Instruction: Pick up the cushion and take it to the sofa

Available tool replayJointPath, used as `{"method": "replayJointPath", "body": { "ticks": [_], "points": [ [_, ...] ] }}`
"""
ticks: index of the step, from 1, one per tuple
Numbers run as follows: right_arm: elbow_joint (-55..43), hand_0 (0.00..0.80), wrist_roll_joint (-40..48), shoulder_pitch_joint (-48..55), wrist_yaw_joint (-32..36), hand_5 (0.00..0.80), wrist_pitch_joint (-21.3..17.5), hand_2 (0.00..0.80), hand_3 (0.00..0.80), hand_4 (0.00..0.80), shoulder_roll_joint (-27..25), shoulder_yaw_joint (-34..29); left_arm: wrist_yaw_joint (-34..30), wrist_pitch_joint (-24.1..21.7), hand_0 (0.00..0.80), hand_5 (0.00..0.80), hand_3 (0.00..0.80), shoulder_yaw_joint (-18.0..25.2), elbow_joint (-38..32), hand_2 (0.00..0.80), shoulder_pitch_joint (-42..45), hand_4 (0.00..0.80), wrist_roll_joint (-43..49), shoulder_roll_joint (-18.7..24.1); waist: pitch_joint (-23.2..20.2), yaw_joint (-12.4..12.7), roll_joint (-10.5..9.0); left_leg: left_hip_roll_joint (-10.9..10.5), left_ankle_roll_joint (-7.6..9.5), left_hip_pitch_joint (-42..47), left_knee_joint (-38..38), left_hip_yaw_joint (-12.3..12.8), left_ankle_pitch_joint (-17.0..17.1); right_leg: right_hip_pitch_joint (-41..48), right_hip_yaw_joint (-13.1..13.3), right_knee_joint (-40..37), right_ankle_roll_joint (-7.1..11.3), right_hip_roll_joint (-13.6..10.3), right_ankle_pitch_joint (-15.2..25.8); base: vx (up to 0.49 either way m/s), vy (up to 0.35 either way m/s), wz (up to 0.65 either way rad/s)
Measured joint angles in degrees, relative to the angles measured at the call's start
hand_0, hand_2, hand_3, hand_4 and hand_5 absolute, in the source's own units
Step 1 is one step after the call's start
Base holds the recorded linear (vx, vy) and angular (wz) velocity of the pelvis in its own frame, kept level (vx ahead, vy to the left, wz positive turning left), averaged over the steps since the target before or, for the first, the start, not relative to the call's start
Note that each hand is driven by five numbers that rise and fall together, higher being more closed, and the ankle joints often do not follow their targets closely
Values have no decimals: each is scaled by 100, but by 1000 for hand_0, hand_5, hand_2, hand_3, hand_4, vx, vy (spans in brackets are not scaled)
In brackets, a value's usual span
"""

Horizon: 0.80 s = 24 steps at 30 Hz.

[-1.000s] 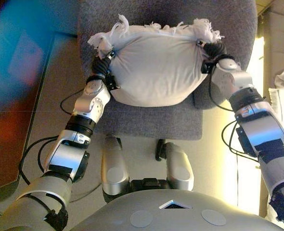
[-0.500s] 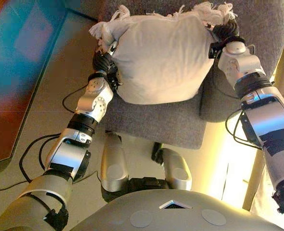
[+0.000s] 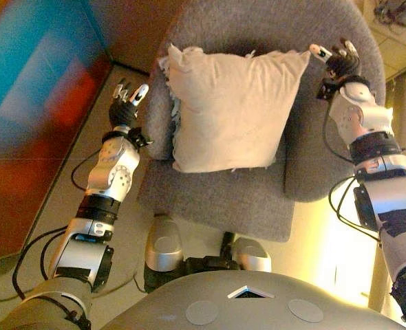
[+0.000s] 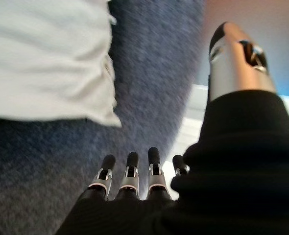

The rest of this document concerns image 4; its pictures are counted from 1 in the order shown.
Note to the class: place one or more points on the white fringed cushion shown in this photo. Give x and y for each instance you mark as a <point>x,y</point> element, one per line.
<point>44,61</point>

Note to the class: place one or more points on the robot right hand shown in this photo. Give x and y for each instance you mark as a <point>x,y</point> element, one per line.
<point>232,171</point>

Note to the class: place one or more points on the grey fabric armchair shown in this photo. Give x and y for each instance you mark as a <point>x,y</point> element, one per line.
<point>149,73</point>

